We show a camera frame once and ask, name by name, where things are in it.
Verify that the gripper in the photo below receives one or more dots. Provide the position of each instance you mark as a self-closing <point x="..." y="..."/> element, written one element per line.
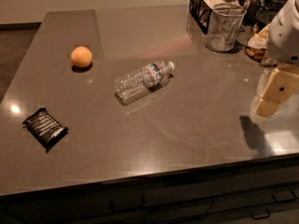
<point x="284" y="42"/>

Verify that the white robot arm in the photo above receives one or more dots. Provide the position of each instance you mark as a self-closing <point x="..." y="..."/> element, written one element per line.
<point x="283" y="35"/>

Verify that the clear plastic water bottle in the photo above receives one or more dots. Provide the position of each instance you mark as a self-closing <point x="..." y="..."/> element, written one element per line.
<point x="142" y="81"/>

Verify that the orange fruit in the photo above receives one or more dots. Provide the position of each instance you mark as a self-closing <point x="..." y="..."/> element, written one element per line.
<point x="81" y="57"/>

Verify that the black snack packet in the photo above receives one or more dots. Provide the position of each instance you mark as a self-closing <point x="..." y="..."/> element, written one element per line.
<point x="45" y="128"/>

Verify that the wire mesh cup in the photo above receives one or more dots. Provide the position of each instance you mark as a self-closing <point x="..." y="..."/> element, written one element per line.
<point x="224" y="26"/>

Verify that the black wire napkin basket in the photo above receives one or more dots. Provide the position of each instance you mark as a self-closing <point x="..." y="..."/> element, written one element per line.
<point x="201" y="10"/>

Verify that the black drawer handle upper right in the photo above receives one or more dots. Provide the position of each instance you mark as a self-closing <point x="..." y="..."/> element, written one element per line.
<point x="285" y="196"/>

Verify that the black drawer handle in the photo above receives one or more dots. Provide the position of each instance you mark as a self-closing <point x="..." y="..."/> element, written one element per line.
<point x="285" y="196"/>
<point x="127" y="203"/>
<point x="259" y="214"/>

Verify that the black drawer handle lower right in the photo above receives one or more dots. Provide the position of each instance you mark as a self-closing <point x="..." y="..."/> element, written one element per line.
<point x="259" y="214"/>

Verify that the black drawer handle left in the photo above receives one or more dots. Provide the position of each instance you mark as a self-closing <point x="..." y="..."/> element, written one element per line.
<point x="127" y="203"/>

